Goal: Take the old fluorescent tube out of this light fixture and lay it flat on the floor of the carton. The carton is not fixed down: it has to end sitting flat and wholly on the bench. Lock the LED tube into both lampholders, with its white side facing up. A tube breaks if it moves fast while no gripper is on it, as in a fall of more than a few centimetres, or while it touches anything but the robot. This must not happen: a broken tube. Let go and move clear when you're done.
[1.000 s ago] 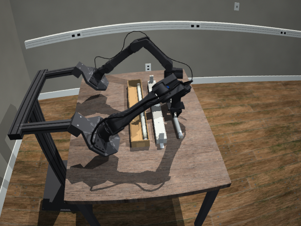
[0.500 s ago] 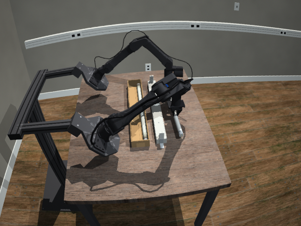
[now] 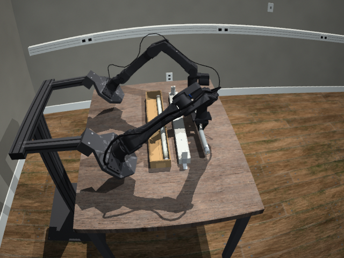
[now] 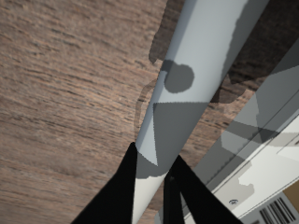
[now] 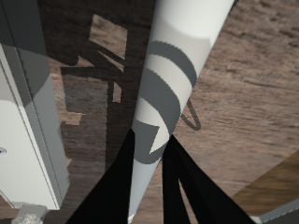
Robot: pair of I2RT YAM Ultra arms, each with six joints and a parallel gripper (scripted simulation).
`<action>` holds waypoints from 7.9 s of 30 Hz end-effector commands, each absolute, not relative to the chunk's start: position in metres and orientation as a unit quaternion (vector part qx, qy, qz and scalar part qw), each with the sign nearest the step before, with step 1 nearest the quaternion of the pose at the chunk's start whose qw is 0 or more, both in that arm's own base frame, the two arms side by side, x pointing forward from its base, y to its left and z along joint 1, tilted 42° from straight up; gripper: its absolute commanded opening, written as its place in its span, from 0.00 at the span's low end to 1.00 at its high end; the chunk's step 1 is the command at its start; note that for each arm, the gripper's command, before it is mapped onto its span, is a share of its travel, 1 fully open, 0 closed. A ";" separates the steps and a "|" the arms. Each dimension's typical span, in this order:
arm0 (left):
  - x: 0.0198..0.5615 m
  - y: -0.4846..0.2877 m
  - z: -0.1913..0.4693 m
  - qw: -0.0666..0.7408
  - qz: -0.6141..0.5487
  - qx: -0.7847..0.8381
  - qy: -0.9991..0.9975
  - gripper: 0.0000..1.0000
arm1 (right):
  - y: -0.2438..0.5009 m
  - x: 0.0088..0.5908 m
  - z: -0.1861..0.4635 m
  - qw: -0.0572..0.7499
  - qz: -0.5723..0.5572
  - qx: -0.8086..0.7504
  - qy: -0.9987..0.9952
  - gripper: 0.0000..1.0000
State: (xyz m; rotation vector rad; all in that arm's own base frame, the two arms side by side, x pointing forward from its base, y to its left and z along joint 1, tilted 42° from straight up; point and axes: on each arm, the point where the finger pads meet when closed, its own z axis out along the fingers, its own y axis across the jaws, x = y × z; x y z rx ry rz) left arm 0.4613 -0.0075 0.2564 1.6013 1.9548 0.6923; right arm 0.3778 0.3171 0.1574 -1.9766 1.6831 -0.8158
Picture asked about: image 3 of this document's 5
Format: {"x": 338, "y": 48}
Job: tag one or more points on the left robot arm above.
{"x": 152, "y": 51}

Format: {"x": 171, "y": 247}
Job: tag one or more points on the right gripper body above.
{"x": 201, "y": 117}

